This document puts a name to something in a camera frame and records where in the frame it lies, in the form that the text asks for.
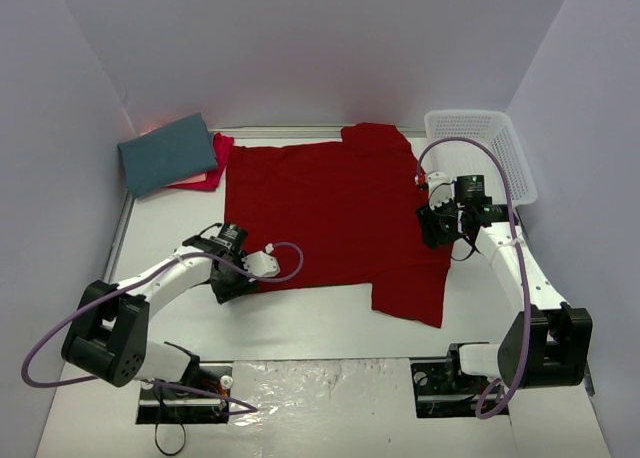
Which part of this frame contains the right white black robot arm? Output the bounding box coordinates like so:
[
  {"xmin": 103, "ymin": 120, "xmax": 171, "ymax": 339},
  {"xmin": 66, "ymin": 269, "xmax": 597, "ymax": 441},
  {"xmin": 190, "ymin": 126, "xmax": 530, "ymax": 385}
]
[{"xmin": 416, "ymin": 172, "xmax": 593, "ymax": 391}]

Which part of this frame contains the folded teal t shirt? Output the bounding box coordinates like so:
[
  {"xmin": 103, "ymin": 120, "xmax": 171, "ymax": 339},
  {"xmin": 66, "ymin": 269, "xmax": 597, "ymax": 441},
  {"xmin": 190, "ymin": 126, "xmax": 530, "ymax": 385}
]
[{"xmin": 118, "ymin": 113, "xmax": 218, "ymax": 198}]

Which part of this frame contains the red t shirt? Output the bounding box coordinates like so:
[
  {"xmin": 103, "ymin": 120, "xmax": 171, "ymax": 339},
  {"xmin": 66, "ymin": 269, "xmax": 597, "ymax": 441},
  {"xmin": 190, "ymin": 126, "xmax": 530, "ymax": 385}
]
[
  {"xmin": 224, "ymin": 123, "xmax": 451, "ymax": 327},
  {"xmin": 168, "ymin": 133, "xmax": 234, "ymax": 192}
]

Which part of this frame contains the folded pink t shirt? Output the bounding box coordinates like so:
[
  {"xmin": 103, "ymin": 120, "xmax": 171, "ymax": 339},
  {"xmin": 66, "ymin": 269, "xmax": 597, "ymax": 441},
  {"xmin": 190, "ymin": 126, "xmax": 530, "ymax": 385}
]
[{"xmin": 170, "ymin": 173, "xmax": 207, "ymax": 187}]

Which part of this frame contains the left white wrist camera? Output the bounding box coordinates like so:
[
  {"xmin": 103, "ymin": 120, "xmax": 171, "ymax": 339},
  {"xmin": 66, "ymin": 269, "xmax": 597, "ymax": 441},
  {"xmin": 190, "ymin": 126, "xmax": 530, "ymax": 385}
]
[{"xmin": 242, "ymin": 251, "xmax": 280, "ymax": 278}]

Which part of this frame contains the folded red t shirt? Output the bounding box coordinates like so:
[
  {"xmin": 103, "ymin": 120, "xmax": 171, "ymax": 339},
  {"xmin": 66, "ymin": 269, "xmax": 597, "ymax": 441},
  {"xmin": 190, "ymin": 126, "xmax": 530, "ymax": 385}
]
[{"xmin": 168, "ymin": 133, "xmax": 234, "ymax": 192}]

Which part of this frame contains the thin black cable loop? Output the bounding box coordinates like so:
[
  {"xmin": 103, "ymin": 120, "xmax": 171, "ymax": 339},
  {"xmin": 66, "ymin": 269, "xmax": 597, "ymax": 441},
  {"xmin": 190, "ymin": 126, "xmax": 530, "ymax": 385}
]
[{"xmin": 153, "ymin": 420, "xmax": 189, "ymax": 455}]

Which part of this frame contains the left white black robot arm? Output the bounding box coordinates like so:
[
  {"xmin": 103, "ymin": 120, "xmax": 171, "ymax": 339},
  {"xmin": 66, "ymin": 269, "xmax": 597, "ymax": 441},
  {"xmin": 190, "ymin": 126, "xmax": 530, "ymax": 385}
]
[{"xmin": 61, "ymin": 223, "xmax": 259, "ymax": 396}]

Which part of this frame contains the white plastic basket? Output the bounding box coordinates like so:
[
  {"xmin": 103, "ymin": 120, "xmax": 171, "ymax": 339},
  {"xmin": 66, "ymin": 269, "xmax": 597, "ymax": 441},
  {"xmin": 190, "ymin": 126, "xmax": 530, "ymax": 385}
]
[{"xmin": 424, "ymin": 110, "xmax": 538, "ymax": 207}]

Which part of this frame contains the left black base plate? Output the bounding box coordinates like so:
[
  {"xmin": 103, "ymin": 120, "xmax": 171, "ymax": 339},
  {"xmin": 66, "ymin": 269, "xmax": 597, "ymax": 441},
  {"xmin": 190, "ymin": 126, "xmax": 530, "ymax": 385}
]
[{"xmin": 135, "ymin": 387, "xmax": 230, "ymax": 426}]

